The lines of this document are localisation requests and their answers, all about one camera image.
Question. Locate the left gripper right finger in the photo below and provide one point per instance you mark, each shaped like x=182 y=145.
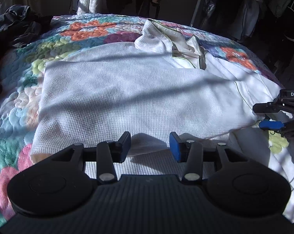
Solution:
x=193 y=154

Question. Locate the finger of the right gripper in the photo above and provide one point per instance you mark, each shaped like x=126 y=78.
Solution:
x=279 y=104
x=284 y=129

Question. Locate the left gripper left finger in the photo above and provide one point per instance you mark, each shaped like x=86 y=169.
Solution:
x=105 y=154

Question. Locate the white waffle-knit pajama top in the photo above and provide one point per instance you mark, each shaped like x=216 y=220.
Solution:
x=158 y=84

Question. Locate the dark blue clothes pile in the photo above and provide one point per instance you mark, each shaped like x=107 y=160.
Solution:
x=20 y=25

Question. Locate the floral quilted bedspread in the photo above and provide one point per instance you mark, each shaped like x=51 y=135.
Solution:
x=22 y=73

